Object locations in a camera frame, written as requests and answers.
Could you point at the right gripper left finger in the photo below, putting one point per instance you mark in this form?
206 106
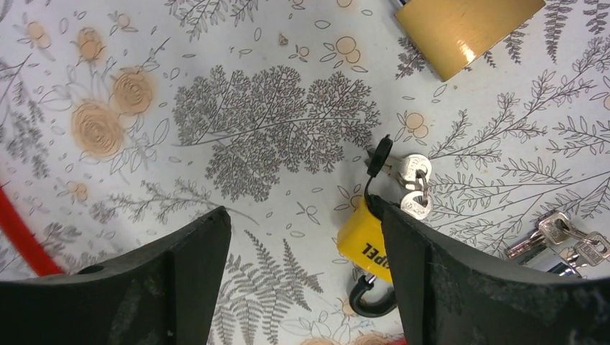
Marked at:
162 293

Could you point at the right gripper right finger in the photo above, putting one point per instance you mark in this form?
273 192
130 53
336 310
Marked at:
450 293

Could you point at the yellow padlock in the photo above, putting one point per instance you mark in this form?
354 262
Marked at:
361 241

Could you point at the yellow padlock key pair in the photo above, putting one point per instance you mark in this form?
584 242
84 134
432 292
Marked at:
412 173

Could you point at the red cable lock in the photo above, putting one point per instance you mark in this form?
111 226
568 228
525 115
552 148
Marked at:
23 240

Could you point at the long shackle brass padlock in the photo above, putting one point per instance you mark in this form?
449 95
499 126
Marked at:
453 34

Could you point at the floral table mat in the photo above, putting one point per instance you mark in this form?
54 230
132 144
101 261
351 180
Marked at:
122 121

